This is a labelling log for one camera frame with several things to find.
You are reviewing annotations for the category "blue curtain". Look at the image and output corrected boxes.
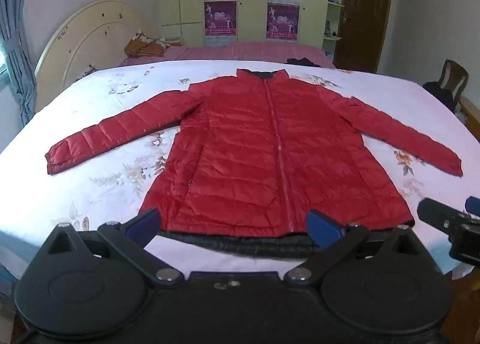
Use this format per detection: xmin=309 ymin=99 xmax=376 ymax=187
xmin=0 ymin=0 xmax=38 ymax=127

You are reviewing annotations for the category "orange cloth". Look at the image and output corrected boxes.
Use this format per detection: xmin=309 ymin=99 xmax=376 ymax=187
xmin=124 ymin=38 xmax=166 ymax=57

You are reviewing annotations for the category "brown wooden door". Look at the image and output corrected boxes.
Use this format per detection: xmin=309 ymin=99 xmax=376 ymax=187
xmin=334 ymin=0 xmax=394 ymax=74

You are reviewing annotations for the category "wooden chair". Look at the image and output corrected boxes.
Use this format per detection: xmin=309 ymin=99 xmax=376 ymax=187
xmin=437 ymin=59 xmax=469 ymax=104

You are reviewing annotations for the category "white floral bed sheet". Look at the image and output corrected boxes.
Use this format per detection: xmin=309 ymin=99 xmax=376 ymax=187
xmin=0 ymin=59 xmax=480 ymax=292

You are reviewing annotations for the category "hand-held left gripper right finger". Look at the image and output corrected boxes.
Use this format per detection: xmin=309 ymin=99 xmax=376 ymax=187
xmin=284 ymin=210 xmax=427 ymax=288

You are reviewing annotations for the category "cream corner shelf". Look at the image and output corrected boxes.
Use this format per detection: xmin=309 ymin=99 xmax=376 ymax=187
xmin=323 ymin=0 xmax=347 ymax=63

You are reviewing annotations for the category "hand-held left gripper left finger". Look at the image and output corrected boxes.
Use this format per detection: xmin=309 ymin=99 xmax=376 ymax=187
xmin=47 ymin=208 xmax=185 ymax=288

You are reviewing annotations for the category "black bag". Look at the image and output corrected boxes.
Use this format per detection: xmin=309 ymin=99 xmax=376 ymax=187
xmin=423 ymin=81 xmax=456 ymax=110

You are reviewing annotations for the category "pink bed sheet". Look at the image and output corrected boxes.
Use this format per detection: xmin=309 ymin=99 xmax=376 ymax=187
xmin=120 ymin=42 xmax=336 ymax=69

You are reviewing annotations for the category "red puffer jacket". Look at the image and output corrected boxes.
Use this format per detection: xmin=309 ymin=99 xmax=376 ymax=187
xmin=45 ymin=68 xmax=463 ymax=258

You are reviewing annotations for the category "patterned pillow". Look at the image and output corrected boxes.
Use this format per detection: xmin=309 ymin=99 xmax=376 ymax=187
xmin=129 ymin=29 xmax=184 ymax=48

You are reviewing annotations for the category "cream bed headboard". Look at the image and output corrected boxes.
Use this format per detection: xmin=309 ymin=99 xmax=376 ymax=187
xmin=34 ymin=0 xmax=154 ymax=86

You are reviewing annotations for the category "pale yellow wardrobe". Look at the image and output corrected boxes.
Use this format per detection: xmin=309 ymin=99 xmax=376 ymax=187
xmin=154 ymin=0 xmax=332 ymax=48

